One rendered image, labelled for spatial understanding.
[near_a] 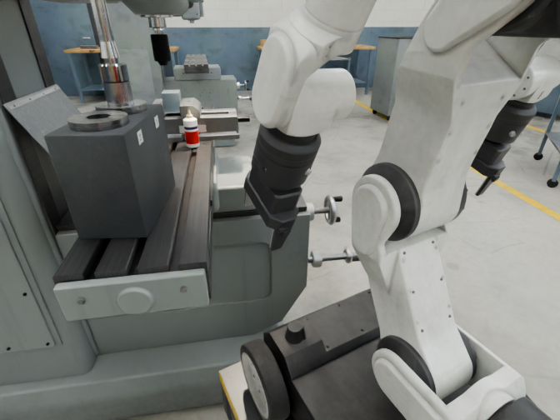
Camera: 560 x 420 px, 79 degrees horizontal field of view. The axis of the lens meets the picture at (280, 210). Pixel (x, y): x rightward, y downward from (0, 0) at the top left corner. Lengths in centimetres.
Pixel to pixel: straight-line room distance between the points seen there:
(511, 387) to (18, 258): 123
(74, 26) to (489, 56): 765
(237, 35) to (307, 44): 723
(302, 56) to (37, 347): 129
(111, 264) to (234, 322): 85
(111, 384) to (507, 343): 168
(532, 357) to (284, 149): 169
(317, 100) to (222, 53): 720
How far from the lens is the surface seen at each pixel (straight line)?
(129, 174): 59
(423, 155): 57
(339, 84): 45
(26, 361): 152
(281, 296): 132
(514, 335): 203
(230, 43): 760
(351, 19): 37
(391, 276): 69
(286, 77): 37
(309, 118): 43
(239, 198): 107
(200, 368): 139
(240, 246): 116
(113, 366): 148
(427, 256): 72
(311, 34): 37
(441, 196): 62
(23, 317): 136
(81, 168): 62
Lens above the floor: 129
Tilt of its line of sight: 29 degrees down
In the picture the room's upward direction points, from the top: straight up
